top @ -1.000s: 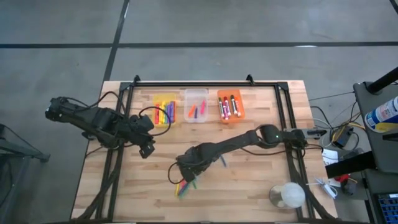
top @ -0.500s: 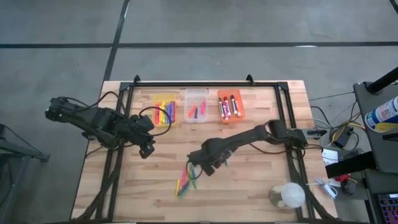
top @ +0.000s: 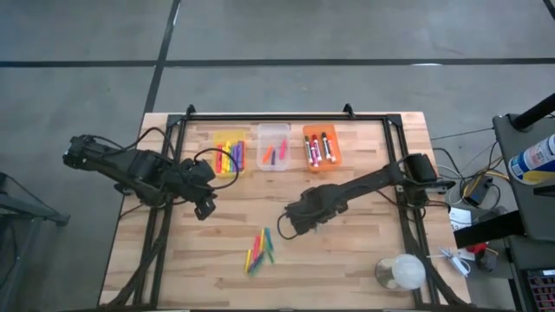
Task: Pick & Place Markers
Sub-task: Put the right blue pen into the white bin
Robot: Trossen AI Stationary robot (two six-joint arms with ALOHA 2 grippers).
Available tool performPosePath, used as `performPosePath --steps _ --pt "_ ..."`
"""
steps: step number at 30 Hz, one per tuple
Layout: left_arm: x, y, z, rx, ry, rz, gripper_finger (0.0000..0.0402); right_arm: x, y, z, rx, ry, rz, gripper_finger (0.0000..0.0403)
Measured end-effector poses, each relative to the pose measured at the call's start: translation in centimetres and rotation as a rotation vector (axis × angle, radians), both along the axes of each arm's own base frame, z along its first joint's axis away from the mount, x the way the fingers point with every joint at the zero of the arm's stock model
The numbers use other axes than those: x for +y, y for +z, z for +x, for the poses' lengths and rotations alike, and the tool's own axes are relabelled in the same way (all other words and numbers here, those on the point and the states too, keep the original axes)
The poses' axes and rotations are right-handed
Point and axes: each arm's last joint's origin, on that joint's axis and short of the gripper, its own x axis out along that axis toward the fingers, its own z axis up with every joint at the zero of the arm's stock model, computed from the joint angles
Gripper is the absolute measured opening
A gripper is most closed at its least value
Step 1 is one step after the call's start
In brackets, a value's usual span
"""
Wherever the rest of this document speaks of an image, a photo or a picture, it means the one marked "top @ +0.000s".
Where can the yellow chunky highlighter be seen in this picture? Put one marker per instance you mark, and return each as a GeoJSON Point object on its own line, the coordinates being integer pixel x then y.
{"type": "Point", "coordinates": [224, 159]}
{"type": "Point", "coordinates": [228, 151]}

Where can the pink chunky highlighter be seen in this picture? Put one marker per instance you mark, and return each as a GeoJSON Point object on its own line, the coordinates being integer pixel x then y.
{"type": "Point", "coordinates": [219, 158]}

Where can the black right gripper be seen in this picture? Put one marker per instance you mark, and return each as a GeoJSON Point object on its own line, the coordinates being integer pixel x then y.
{"type": "Point", "coordinates": [312, 208]}

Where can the green Expo whiteboard marker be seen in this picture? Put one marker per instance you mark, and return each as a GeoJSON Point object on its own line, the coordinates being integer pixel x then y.
{"type": "Point", "coordinates": [325, 146]}

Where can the clear plastic bin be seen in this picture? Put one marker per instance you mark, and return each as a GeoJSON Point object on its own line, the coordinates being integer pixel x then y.
{"type": "Point", "coordinates": [273, 134]}

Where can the black crate with pink labels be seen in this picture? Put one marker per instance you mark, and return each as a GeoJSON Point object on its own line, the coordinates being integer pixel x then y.
{"type": "Point", "coordinates": [542, 290]}

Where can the red slim highlighter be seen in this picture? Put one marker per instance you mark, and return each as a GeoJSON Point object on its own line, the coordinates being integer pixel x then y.
{"type": "Point", "coordinates": [256, 247]}

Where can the small red object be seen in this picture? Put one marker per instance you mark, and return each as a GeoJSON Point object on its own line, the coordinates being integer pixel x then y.
{"type": "Point", "coordinates": [477, 248]}

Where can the purple slim highlighter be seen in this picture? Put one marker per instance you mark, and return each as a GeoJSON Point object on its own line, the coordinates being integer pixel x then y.
{"type": "Point", "coordinates": [273, 157]}
{"type": "Point", "coordinates": [255, 262]}

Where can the purple chunky highlighter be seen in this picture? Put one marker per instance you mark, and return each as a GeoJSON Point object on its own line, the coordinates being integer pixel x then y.
{"type": "Point", "coordinates": [234, 158]}
{"type": "Point", "coordinates": [240, 155]}

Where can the orange translucent plastic bin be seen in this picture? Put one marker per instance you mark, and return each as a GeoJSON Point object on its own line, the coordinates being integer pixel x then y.
{"type": "Point", "coordinates": [323, 168]}

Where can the blue slim highlighter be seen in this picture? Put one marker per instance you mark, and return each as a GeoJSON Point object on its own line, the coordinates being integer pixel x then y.
{"type": "Point", "coordinates": [266, 238]}
{"type": "Point", "coordinates": [270, 239]}

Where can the white paper sheet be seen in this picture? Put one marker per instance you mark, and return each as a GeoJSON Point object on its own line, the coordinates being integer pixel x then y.
{"type": "Point", "coordinates": [459, 216]}

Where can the pink slim highlighter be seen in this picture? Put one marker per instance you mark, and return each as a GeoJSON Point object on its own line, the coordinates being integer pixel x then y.
{"type": "Point", "coordinates": [283, 149]}

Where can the green slim highlighter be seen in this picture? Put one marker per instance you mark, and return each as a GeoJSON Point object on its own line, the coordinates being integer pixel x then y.
{"type": "Point", "coordinates": [269, 256]}
{"type": "Point", "coordinates": [257, 267]}

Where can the black aluminium table frame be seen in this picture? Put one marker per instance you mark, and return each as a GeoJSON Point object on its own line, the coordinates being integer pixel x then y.
{"type": "Point", "coordinates": [282, 117]}

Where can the grey metal stand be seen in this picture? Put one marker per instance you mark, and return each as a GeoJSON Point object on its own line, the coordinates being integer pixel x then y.
{"type": "Point", "coordinates": [21, 212]}

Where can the blue white yellow spray can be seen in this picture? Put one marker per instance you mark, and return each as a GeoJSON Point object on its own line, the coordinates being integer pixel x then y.
{"type": "Point", "coordinates": [535, 160]}

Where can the black pole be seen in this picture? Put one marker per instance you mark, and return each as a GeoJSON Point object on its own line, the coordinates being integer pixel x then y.
{"type": "Point", "coordinates": [535, 113]}

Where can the grey side table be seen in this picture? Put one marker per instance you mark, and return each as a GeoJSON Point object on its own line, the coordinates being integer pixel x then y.
{"type": "Point", "coordinates": [526, 203]}

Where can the orange Expo whiteboard marker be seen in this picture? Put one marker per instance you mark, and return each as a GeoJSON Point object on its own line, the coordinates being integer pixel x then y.
{"type": "Point", "coordinates": [332, 149]}

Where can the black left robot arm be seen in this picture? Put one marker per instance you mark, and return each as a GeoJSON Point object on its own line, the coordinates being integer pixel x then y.
{"type": "Point", "coordinates": [130, 167]}

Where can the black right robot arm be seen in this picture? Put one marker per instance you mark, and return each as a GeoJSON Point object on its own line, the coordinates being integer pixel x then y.
{"type": "Point", "coordinates": [368, 180]}

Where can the dark blue power box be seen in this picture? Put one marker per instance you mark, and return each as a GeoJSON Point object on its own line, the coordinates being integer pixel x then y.
{"type": "Point", "coordinates": [477, 193]}

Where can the yellow slim highlighter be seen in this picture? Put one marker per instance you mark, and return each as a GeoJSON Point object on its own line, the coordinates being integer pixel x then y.
{"type": "Point", "coordinates": [248, 260]}
{"type": "Point", "coordinates": [262, 238]}

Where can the orange slim highlighter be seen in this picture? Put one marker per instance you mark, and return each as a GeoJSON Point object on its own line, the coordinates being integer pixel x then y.
{"type": "Point", "coordinates": [268, 154]}

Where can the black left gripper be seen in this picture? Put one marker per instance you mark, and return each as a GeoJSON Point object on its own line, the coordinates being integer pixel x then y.
{"type": "Point", "coordinates": [195, 175]}

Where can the round silver and white container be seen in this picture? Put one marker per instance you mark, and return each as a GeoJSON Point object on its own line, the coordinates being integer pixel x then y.
{"type": "Point", "coordinates": [401, 272]}

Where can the black flat bar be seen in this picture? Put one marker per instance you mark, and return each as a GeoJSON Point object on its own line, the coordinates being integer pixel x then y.
{"type": "Point", "coordinates": [487, 229]}

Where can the yellow translucent plastic bin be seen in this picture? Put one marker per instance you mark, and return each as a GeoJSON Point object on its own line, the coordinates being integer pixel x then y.
{"type": "Point", "coordinates": [228, 171]}

